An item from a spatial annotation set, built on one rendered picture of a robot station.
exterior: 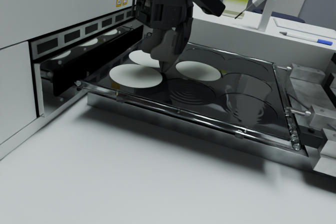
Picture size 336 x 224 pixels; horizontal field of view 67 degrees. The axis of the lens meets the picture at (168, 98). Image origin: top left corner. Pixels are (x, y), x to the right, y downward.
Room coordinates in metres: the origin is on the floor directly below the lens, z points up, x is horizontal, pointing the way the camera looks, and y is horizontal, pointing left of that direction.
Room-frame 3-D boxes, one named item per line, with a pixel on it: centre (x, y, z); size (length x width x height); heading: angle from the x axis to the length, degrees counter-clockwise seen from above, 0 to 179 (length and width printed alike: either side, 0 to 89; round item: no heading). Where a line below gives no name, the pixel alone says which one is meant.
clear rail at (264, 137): (0.34, -0.02, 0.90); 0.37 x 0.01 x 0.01; 80
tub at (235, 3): (0.89, -0.15, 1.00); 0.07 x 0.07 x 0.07; 87
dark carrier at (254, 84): (0.52, -0.05, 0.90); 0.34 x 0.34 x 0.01; 80
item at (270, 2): (0.74, -0.20, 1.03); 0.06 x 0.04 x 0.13; 80
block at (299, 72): (0.65, -0.35, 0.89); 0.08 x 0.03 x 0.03; 80
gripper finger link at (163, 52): (0.45, 0.02, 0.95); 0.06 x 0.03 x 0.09; 128
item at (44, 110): (0.54, 0.16, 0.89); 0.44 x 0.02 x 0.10; 170
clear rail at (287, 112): (0.48, -0.23, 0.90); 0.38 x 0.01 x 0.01; 170
